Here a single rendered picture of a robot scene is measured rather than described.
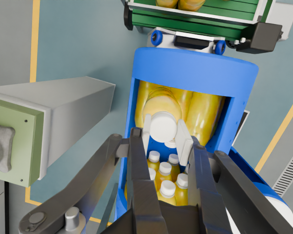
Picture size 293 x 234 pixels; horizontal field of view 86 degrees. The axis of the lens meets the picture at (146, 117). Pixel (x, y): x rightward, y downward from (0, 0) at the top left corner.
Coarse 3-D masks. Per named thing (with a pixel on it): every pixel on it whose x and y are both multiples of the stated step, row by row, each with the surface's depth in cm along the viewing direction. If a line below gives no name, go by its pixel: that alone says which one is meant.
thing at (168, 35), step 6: (162, 30) 49; (168, 30) 50; (150, 36) 57; (168, 36) 52; (162, 42) 53; (168, 42) 53; (210, 42) 52; (216, 42) 52; (174, 48) 53; (180, 48) 53; (186, 48) 53; (210, 48) 52
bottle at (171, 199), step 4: (160, 188) 43; (160, 192) 42; (160, 196) 42; (164, 196) 41; (168, 196) 41; (172, 196) 41; (164, 200) 41; (168, 200) 41; (172, 200) 42; (172, 204) 41; (176, 204) 43
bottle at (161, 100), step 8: (160, 88) 37; (152, 96) 29; (160, 96) 27; (168, 96) 27; (152, 104) 25; (160, 104) 24; (168, 104) 24; (176, 104) 26; (144, 112) 26; (152, 112) 24; (160, 112) 23; (168, 112) 23; (176, 112) 24; (144, 120) 26; (176, 120) 24
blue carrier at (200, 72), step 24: (144, 48) 31; (168, 48) 27; (144, 72) 31; (168, 72) 28; (192, 72) 26; (216, 72) 26; (240, 72) 27; (240, 96) 29; (216, 144) 32; (120, 168) 46; (120, 192) 47
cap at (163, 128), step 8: (152, 120) 21; (160, 120) 21; (168, 120) 21; (152, 128) 21; (160, 128) 21; (168, 128) 21; (176, 128) 21; (152, 136) 22; (160, 136) 22; (168, 136) 22
